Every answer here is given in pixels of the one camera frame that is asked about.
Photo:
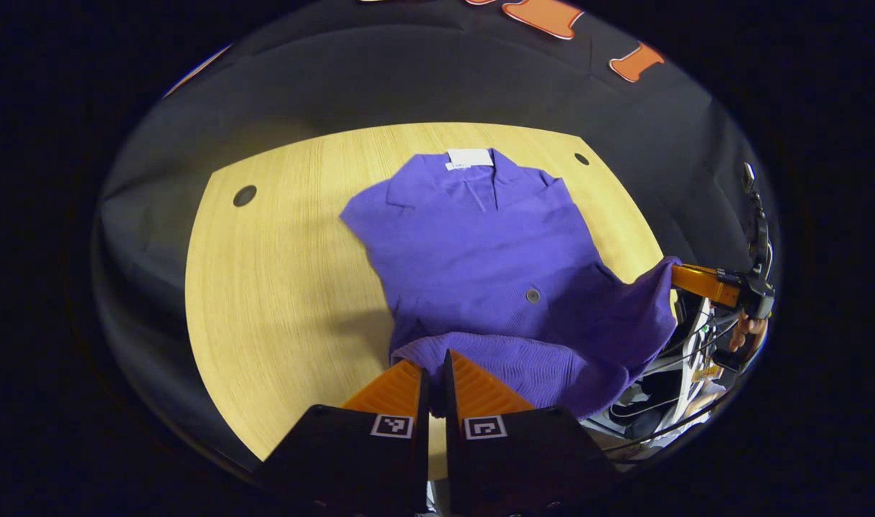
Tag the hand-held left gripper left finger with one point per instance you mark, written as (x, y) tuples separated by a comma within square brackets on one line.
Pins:
[(351, 459)]

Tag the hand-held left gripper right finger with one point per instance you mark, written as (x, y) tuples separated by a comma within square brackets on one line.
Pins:
[(523, 459)]

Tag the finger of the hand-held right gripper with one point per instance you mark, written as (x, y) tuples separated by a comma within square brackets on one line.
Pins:
[(703, 283)]

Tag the purple knit cardigan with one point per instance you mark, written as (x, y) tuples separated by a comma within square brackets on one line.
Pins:
[(494, 273)]

